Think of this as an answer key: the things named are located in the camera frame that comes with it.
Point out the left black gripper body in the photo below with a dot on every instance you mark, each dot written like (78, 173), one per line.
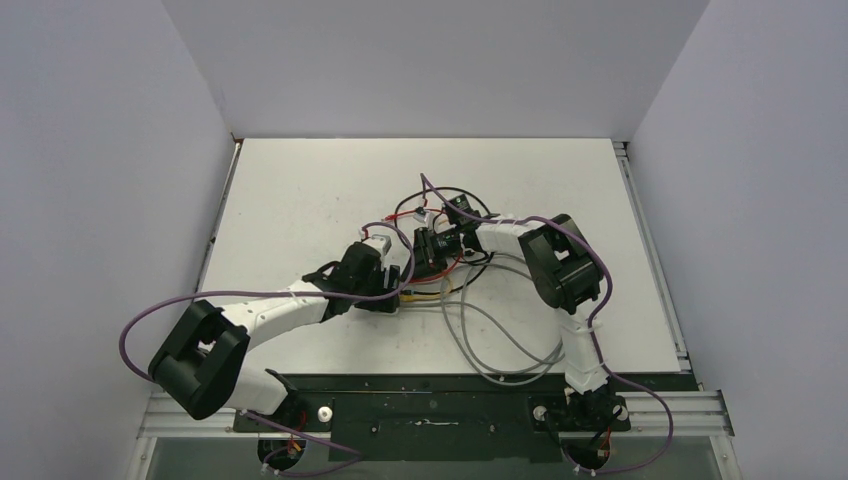
(373, 285)

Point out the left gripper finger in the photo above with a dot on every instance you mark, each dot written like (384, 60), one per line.
(378, 306)
(391, 278)

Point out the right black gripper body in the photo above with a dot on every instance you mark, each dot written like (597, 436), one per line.
(446, 243)

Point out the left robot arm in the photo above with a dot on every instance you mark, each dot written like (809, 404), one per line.
(201, 363)

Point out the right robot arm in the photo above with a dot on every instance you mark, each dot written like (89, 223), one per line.
(560, 266)

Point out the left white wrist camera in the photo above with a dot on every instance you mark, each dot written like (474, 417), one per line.
(381, 243)

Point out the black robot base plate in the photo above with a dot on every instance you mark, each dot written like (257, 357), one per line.
(462, 417)

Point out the aluminium left side rail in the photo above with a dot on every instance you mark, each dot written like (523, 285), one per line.
(220, 205)

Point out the aluminium rail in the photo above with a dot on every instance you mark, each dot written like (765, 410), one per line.
(694, 413)
(220, 205)
(670, 314)

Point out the aluminium right side rail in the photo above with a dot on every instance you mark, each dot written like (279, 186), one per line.
(670, 314)

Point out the aluminium front rail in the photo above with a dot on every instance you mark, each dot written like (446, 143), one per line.
(694, 413)

